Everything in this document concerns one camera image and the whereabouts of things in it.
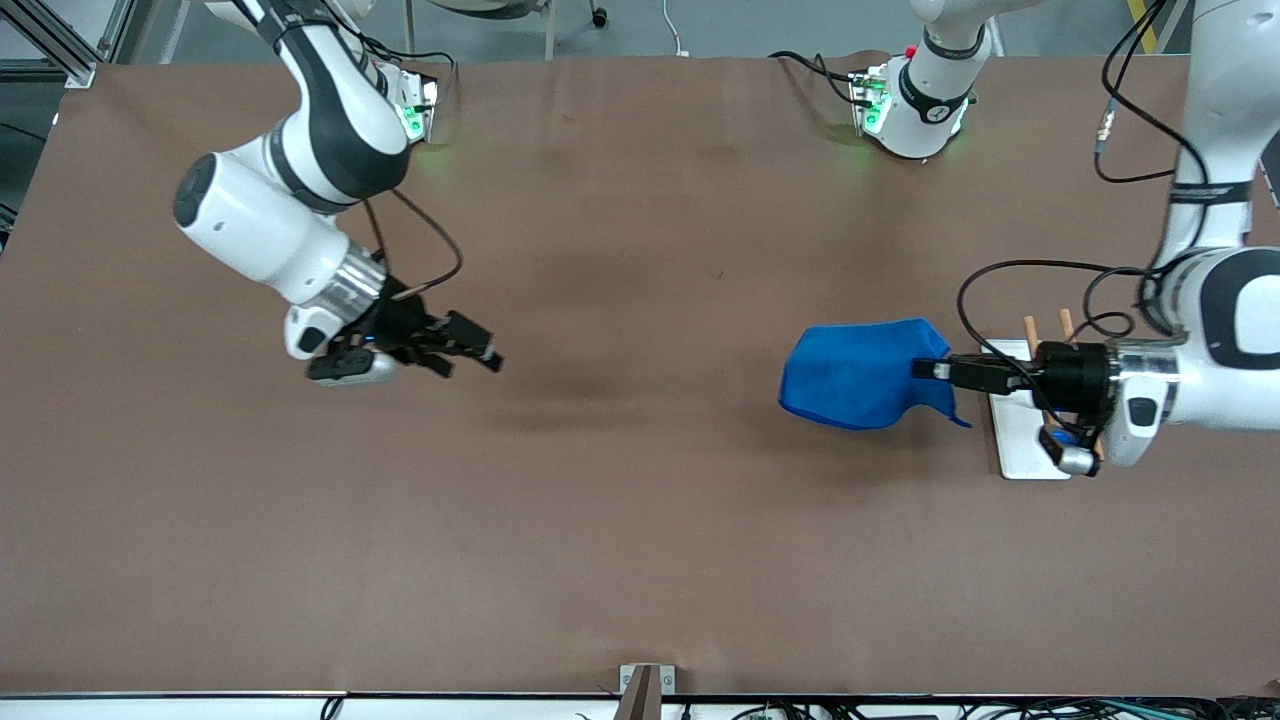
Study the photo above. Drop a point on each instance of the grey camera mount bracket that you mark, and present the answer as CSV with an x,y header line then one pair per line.
x,y
645,690

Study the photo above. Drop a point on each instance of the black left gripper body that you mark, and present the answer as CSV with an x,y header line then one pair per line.
x,y
1078,378

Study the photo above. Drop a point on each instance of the blue towel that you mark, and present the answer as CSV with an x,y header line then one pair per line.
x,y
850,375

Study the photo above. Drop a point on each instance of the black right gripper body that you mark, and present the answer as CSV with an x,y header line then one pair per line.
x,y
403,322

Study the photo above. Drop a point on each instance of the white rack with wooden bars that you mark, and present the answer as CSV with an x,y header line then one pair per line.
x,y
1020,445

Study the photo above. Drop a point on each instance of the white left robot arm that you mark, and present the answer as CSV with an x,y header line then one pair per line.
x,y
1215,130

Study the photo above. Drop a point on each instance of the office chair base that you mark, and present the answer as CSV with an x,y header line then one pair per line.
x,y
598,16

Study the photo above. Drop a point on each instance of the aluminium frame profile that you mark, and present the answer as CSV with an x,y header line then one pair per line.
x,y
75,70

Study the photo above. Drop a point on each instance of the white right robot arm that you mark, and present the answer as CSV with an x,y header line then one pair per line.
x,y
260,215

